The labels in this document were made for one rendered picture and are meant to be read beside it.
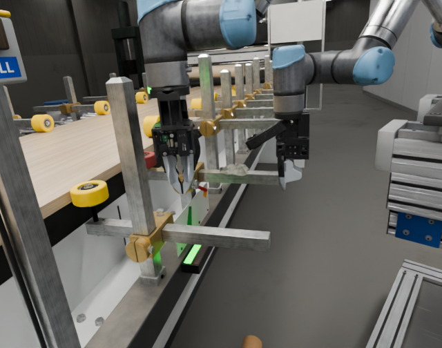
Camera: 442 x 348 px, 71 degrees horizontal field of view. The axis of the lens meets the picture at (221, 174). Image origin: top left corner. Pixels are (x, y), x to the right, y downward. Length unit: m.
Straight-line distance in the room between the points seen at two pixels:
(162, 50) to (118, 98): 0.12
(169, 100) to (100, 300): 0.55
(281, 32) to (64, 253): 2.87
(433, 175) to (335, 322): 1.04
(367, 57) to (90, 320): 0.83
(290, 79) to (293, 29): 2.53
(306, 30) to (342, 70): 2.53
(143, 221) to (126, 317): 0.19
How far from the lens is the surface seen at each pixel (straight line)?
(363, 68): 0.73
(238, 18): 0.52
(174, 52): 0.55
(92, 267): 0.91
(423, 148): 0.75
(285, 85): 0.77
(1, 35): 0.39
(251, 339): 1.45
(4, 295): 0.73
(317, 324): 1.63
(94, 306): 0.87
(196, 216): 0.91
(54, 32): 10.40
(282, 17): 3.31
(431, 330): 1.44
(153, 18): 0.55
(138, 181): 0.63
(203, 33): 0.53
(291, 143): 0.80
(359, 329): 1.66
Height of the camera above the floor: 1.16
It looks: 20 degrees down
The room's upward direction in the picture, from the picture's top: 4 degrees counter-clockwise
